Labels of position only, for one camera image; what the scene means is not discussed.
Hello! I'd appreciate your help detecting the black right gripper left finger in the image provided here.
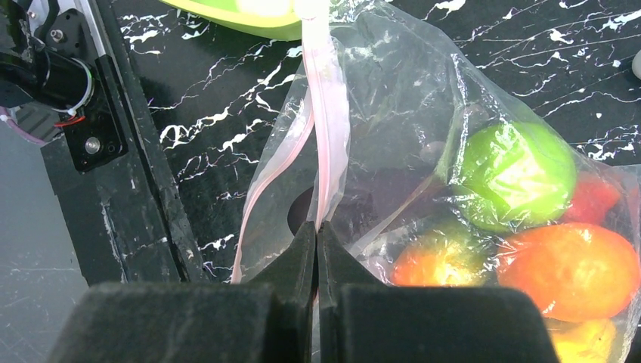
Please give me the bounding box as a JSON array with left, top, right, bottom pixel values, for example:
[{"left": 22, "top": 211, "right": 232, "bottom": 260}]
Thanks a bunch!
[{"left": 48, "top": 222, "right": 317, "bottom": 362}]

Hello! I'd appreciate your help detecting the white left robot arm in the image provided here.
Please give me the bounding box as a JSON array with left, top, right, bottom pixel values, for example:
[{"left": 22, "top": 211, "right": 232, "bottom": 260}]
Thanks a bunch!
[{"left": 1, "top": 1, "right": 129, "bottom": 173}]

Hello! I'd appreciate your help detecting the orange fake fruit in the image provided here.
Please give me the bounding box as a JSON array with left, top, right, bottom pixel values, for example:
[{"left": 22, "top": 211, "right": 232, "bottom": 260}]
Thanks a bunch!
[{"left": 497, "top": 222, "right": 640, "bottom": 322}]

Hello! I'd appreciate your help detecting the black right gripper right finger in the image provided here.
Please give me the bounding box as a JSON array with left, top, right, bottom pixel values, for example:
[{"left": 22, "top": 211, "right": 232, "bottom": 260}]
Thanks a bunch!
[{"left": 317, "top": 222, "right": 557, "bottom": 362}]

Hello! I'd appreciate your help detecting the clear zip top bag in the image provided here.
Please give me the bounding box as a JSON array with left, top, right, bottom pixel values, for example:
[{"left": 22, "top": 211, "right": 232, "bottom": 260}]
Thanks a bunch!
[{"left": 231, "top": 1, "right": 640, "bottom": 362}]

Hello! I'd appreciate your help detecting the yellow green fake mango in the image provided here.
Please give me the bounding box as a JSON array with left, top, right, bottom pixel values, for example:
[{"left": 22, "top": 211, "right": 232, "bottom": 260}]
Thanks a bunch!
[{"left": 389, "top": 227, "right": 490, "bottom": 287}]

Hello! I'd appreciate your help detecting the red fake apple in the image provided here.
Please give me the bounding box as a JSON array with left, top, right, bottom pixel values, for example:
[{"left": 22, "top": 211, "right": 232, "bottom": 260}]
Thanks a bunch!
[{"left": 561, "top": 172, "right": 621, "bottom": 225}]

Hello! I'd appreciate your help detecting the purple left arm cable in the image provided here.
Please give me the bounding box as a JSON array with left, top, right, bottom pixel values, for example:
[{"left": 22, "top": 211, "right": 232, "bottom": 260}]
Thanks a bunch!
[{"left": 0, "top": 105, "right": 48, "bottom": 147}]

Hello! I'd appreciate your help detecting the green fake apple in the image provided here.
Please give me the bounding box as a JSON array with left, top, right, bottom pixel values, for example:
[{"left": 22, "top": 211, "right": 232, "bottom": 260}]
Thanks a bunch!
[{"left": 452, "top": 122, "right": 578, "bottom": 232}]

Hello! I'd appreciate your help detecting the yellow fake fruit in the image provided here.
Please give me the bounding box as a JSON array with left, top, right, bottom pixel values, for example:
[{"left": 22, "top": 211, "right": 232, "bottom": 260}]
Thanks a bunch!
[{"left": 544, "top": 318, "right": 617, "bottom": 363}]

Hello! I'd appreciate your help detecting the lime green plastic basin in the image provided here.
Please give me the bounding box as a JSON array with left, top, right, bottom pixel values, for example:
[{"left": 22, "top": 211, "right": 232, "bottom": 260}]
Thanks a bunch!
[{"left": 165, "top": 1, "right": 331, "bottom": 42}]

